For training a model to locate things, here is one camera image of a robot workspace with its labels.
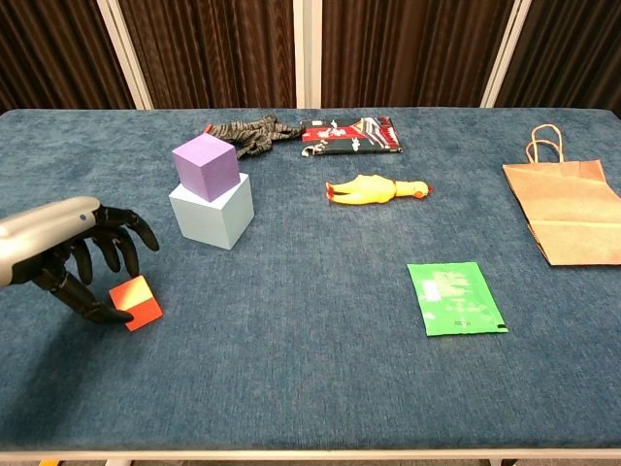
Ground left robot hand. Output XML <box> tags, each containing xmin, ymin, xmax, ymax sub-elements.
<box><xmin>0</xmin><ymin>196</ymin><xmax>160</xmax><ymax>325</ymax></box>

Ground small orange yellow cube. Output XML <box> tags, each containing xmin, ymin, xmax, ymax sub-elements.
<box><xmin>108</xmin><ymin>275</ymin><xmax>164</xmax><ymax>333</ymax></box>

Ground purple cube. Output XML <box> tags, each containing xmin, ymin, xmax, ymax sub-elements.
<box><xmin>171</xmin><ymin>133</ymin><xmax>241</xmax><ymax>203</ymax></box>

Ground large light blue cube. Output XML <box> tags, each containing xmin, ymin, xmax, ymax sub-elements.
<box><xmin>168</xmin><ymin>173</ymin><xmax>256</xmax><ymax>251</ymax></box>

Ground dark brown curtain panel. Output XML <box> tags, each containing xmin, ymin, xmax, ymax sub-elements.
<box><xmin>0</xmin><ymin>0</ymin><xmax>135</xmax><ymax>112</ymax></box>
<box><xmin>494</xmin><ymin>0</ymin><xmax>621</xmax><ymax>109</ymax></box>
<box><xmin>322</xmin><ymin>0</ymin><xmax>513</xmax><ymax>109</ymax></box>
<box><xmin>118</xmin><ymin>0</ymin><xmax>297</xmax><ymax>110</ymax></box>

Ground grey striped knit glove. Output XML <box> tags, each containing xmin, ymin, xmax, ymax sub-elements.
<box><xmin>203</xmin><ymin>114</ymin><xmax>305</xmax><ymax>160</ymax></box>

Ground blue felt table cover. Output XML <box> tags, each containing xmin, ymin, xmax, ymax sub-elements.
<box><xmin>0</xmin><ymin>107</ymin><xmax>621</xmax><ymax>450</ymax></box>

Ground dark printed snack packet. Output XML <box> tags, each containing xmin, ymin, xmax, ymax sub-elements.
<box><xmin>298</xmin><ymin>115</ymin><xmax>404</xmax><ymax>158</ymax></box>

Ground yellow rubber chicken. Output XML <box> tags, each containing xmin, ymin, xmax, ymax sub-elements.
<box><xmin>325</xmin><ymin>174</ymin><xmax>435</xmax><ymax>207</ymax></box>

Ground green foil packet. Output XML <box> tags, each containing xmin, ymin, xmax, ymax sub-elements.
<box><xmin>406</xmin><ymin>261</ymin><xmax>509</xmax><ymax>337</ymax></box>

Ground brown paper bag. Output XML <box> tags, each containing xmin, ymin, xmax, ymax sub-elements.
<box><xmin>502</xmin><ymin>123</ymin><xmax>621</xmax><ymax>267</ymax></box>

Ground white frame post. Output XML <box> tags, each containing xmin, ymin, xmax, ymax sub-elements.
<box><xmin>479</xmin><ymin>0</ymin><xmax>533</xmax><ymax>109</ymax></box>
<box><xmin>293</xmin><ymin>0</ymin><xmax>324</xmax><ymax>109</ymax></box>
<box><xmin>96</xmin><ymin>0</ymin><xmax>154</xmax><ymax>111</ymax></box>

